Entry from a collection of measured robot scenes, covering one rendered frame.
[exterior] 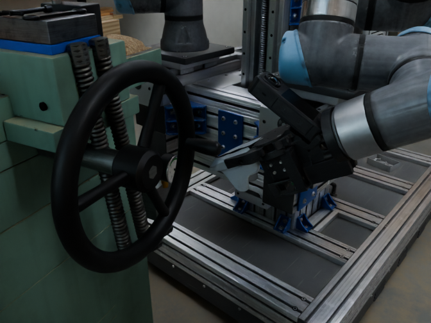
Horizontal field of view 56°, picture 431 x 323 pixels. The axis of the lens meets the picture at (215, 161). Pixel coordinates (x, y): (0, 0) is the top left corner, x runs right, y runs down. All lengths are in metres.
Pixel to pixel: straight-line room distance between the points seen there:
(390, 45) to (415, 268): 1.30
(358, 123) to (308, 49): 0.13
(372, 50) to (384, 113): 0.11
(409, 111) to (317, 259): 0.93
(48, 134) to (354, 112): 0.38
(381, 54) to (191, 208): 1.13
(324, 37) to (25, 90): 0.40
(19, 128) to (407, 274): 1.47
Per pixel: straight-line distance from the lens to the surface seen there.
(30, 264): 0.73
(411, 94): 0.49
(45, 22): 0.55
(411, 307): 1.62
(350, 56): 0.57
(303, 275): 1.30
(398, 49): 0.58
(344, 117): 0.51
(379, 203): 1.72
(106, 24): 0.99
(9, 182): 0.65
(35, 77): 0.57
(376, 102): 0.50
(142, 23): 4.58
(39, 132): 0.57
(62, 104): 0.56
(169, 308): 1.48
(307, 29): 0.59
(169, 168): 0.86
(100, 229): 0.83
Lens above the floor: 1.07
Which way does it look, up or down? 27 degrees down
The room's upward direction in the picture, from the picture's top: straight up
